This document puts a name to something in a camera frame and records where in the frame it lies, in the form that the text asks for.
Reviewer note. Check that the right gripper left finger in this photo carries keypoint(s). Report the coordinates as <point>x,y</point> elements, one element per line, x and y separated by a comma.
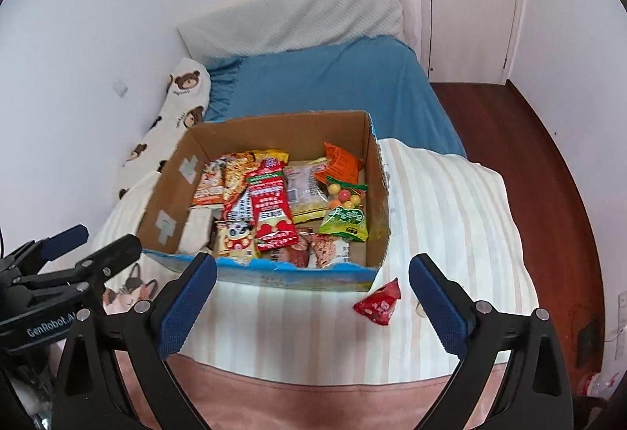
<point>90,391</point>

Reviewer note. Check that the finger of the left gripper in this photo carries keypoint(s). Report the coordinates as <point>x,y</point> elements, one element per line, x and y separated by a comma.
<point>34,254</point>
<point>97,267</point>

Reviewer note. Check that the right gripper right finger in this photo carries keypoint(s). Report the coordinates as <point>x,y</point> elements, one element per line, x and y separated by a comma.
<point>535,392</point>

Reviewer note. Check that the oat cookie packet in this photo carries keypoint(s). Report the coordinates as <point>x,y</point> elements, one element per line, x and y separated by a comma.
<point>312,251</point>

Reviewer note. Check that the clear white wrapper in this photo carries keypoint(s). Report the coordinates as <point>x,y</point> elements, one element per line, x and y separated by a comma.
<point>196,230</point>

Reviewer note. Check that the striped white pink quilt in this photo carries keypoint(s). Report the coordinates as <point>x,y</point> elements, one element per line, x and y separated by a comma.
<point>275,357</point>

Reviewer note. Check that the korean noodle packet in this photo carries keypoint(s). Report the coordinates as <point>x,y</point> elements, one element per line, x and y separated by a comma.
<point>236,201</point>

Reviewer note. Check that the small red triangular packet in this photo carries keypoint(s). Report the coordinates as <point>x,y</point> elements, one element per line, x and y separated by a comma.
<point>379,306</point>

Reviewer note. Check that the red snack packet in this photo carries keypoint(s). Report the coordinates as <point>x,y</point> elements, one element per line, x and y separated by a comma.
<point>274,227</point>

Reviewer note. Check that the bear print white pillow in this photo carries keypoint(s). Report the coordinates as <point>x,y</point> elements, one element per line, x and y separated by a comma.
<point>186,102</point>

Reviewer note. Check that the cardboard snack box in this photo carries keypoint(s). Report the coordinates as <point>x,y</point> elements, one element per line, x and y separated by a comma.
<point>303,136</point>

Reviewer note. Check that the yellow clear cracker packet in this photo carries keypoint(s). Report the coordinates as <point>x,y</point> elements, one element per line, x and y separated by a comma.
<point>306,198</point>

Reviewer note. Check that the green candy ball packet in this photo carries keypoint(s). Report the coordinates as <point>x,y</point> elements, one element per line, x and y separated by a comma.
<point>345,216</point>

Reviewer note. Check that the grey white pillow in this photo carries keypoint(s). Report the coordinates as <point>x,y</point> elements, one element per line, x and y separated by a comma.
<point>253,27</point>

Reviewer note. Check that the blue bed sheet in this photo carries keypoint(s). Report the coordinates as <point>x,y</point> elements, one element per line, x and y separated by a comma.
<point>381,76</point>

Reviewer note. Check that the white wall socket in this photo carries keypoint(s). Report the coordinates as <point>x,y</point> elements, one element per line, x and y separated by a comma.
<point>120,88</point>

